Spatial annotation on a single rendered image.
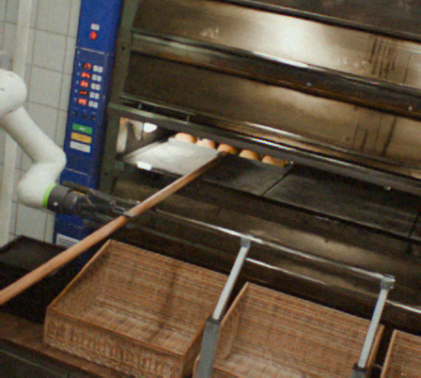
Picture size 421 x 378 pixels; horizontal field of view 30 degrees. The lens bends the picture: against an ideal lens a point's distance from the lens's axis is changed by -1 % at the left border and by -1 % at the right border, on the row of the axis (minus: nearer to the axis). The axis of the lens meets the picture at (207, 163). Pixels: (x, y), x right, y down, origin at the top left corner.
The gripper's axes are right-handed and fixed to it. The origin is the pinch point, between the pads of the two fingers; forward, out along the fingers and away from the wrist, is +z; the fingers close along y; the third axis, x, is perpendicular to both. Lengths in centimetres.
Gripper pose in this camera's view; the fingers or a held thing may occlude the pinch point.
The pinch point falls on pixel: (123, 218)
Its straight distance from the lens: 255.7
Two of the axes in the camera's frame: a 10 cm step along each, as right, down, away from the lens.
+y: -1.6, 9.5, 2.8
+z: 9.2, 2.5, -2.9
